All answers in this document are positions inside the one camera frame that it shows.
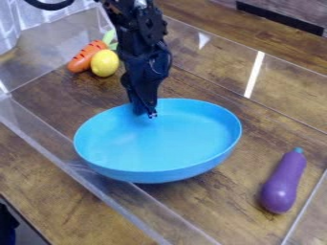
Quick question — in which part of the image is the white patterned curtain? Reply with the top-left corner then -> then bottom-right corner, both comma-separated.
0,0 -> 96,55

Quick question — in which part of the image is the round blue tray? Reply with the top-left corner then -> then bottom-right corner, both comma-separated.
73,99 -> 242,184

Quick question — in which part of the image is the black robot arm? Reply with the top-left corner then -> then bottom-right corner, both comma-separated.
98,0 -> 172,118

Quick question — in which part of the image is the clear acrylic enclosure wall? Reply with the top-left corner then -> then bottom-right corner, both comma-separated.
0,0 -> 327,245

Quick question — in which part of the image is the orange toy carrot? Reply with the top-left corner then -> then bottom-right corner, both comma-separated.
66,30 -> 116,73

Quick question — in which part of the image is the yellow toy lemon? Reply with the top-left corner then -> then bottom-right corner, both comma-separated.
90,50 -> 118,78

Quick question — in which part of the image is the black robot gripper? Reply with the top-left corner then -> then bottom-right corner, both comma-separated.
118,42 -> 172,119

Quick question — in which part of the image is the purple toy eggplant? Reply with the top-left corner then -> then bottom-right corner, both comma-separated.
259,147 -> 307,213

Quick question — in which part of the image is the black cable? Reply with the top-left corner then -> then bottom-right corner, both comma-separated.
148,47 -> 173,78

